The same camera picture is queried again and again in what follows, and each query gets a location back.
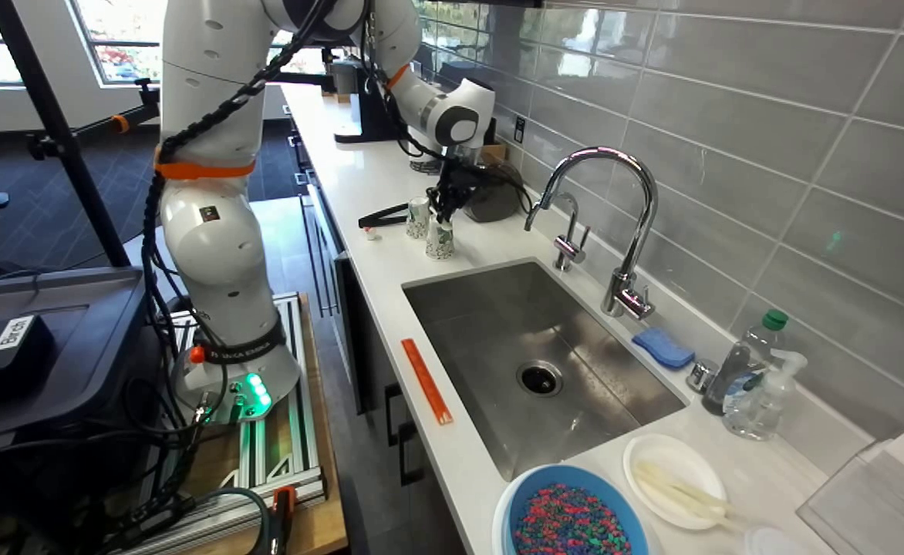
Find blue bowl with beads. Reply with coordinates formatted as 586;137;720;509
493;464;655;555

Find clear plastic bottle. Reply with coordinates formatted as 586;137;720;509
723;347;815;445

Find blue sponge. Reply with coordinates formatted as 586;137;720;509
628;323;696;372

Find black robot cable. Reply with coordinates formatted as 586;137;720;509
138;0;341;414

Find tall chrome faucet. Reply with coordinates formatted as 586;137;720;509
524;144;662;321

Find round metal sink drain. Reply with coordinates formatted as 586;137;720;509
518;361;564;398

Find cream plastic knife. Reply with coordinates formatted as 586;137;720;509
635;458;724;509

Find black tripod pole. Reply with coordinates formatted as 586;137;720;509
0;0;134;271

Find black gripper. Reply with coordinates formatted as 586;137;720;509
432;155;486;226

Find orange strip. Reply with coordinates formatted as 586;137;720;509
399;336;457;428

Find stainless steel sink basin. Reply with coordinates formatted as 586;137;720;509
400;257;687;483

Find black equipment case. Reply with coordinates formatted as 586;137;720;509
0;266;167;456

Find small chrome faucet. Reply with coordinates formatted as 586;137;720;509
551;190;592;273

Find black coffee machine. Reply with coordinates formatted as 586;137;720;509
330;54;413;144

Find black kitchen tongs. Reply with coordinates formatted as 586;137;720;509
355;202;413;231

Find green cap soap bottle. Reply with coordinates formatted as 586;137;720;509
699;304;790;417

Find patterned paper cup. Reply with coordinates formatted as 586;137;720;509
403;198;432;240
427;212;459;259

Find cream plastic spoon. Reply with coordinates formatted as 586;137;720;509
633;475;733;524

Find aluminium rail frame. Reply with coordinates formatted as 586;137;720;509
124;291;328;517

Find dark counter cabinet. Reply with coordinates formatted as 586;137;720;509
290;134;476;555

